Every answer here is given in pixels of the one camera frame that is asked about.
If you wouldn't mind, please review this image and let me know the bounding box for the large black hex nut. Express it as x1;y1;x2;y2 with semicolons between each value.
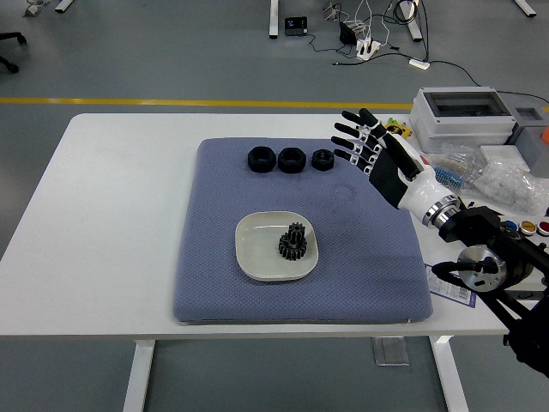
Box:
277;147;307;174
247;145;276;174

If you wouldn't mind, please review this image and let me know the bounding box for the grey metal floor plate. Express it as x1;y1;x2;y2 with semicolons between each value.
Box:
371;337;411;367

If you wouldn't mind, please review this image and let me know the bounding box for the silver metal floor bracket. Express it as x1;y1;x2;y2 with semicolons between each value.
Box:
23;0;51;17

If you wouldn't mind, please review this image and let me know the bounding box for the bag of clear plastic parts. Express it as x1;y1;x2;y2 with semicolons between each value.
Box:
470;157;549;215

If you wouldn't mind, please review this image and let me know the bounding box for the small white flat box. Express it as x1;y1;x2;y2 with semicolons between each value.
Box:
479;144;527;165

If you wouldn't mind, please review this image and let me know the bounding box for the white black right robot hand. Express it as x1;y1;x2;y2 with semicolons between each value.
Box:
330;107;451;214

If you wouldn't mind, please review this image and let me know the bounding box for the blue-grey quilted mat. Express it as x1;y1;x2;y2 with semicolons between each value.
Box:
172;136;434;325

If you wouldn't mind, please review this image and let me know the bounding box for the black cable bundle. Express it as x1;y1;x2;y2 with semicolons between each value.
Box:
390;0;431;64

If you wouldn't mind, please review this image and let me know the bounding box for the white square plate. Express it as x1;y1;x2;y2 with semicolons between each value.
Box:
233;209;319;283

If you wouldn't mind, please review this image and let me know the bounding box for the small black hex nut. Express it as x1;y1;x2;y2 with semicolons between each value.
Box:
311;148;336;172

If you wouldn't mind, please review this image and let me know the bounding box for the black device with screen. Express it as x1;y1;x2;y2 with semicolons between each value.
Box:
284;15;309;37

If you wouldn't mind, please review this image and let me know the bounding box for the yellow tape measure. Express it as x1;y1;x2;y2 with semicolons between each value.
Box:
383;121;413;142

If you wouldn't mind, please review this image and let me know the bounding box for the grey electrical enclosure box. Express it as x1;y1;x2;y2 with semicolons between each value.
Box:
408;86;518;155

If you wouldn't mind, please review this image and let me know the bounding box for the white power strip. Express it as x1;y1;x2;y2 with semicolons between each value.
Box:
355;38;382;60

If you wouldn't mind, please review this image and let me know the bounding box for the purple-edged label card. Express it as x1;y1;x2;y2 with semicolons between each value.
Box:
424;262;479;309

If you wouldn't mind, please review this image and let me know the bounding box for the grey box with orange button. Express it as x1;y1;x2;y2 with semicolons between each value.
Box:
505;106;549;173

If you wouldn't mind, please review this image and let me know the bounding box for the large black gear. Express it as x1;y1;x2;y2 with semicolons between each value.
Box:
277;233;308;262

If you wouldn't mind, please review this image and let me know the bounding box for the white cable bundle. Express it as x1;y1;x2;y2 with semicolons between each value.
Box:
353;0;392;46

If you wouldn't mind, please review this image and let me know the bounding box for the long black floor cable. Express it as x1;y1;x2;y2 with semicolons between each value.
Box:
428;59;549;113

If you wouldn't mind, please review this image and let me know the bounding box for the small black gear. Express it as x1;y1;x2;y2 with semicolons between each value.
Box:
286;221;306;248

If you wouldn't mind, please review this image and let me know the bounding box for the black office chair base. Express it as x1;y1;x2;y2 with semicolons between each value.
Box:
0;32;27;74

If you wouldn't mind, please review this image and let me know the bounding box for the black power adapter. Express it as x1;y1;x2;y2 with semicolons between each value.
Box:
339;21;359;45

